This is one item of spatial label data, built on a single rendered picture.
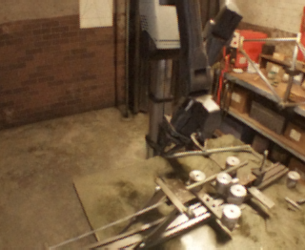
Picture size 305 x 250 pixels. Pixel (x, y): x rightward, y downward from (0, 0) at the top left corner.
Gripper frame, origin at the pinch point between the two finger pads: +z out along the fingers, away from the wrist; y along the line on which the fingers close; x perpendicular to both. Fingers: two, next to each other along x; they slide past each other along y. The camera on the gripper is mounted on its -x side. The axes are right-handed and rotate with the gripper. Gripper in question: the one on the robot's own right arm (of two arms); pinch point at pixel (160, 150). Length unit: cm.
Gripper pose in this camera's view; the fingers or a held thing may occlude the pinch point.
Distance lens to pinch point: 74.4
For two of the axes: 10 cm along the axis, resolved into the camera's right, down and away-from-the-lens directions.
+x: -8.3, -3.8, -4.1
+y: -2.0, -4.8, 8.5
